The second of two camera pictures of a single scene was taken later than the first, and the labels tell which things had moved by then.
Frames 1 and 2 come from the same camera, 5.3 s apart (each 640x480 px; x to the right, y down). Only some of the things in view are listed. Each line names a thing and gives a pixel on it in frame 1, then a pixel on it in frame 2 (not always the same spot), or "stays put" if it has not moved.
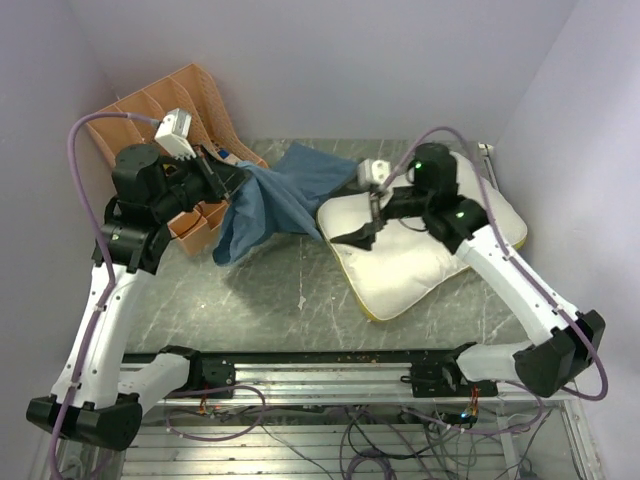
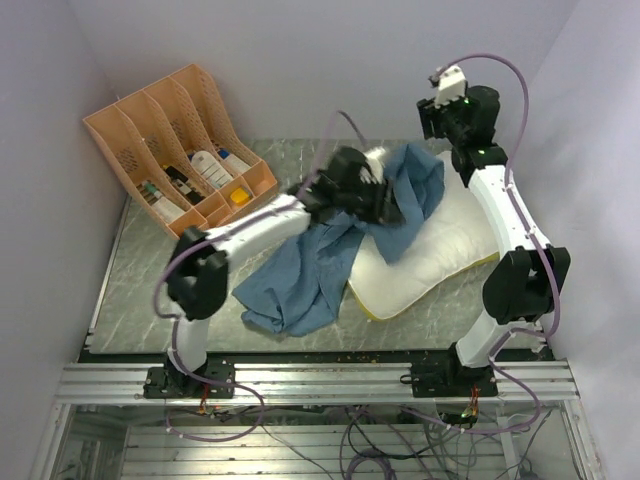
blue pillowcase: [280, 195] to [293, 292]
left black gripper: [221, 179] to [387, 211]
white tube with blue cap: [225, 154] stays put
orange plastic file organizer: [134, 122] stays put
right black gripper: [363, 236] to [430, 115]
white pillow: [407, 262] stays put
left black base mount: [209, 372] stays put
